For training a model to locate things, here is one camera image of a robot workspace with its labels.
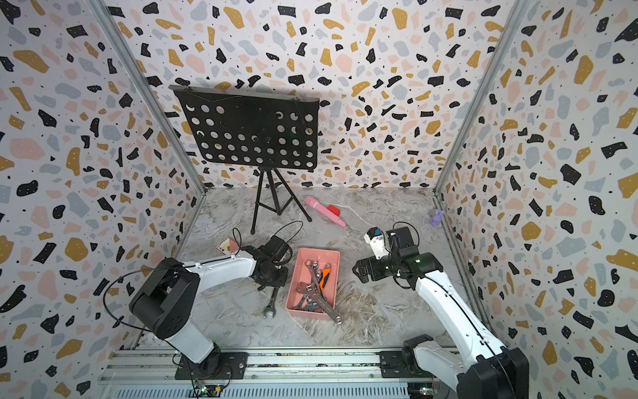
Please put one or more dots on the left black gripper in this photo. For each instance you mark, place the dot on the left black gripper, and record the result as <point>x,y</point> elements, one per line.
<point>281,282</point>

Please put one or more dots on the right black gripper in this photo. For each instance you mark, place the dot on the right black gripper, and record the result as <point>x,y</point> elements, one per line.
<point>370,263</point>

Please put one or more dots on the large silver combination wrench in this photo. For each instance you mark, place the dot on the large silver combination wrench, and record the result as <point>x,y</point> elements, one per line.
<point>270,311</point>

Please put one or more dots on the long silver combination wrench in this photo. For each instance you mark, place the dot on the long silver combination wrench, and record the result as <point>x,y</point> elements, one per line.
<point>313,266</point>

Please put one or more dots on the orange handled adjustable wrench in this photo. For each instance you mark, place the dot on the orange handled adjustable wrench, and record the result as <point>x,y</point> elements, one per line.
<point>313,298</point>

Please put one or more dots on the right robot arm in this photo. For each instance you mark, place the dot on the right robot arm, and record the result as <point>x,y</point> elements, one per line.
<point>482,366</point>

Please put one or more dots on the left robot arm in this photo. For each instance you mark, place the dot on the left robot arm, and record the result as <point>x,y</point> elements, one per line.
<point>164,302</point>

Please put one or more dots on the pink plastic storage box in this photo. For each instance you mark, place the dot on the pink plastic storage box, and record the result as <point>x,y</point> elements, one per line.
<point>329,261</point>

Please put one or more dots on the small pink card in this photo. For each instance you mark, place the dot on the small pink card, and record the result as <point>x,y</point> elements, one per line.
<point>228,247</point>

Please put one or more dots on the small purple toy figure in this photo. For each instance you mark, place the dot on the small purple toy figure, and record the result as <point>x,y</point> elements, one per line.
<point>436,217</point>

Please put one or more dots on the pink handheld microphone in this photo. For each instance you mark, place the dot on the pink handheld microphone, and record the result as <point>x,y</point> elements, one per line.
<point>322,209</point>

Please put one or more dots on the red small object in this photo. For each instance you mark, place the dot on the red small object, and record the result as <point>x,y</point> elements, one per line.
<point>334,210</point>

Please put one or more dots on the black perforated music stand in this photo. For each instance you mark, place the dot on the black perforated music stand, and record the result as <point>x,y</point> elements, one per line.
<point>268,131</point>

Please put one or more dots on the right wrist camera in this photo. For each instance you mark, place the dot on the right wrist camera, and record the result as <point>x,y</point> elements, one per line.
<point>376,239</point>

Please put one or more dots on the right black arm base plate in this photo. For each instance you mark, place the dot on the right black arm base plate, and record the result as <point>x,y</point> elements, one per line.
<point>397,364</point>

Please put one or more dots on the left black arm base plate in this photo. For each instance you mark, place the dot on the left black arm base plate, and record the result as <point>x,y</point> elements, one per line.
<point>218,366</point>

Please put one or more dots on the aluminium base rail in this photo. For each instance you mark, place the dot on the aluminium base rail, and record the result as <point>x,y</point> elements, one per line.
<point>272,372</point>

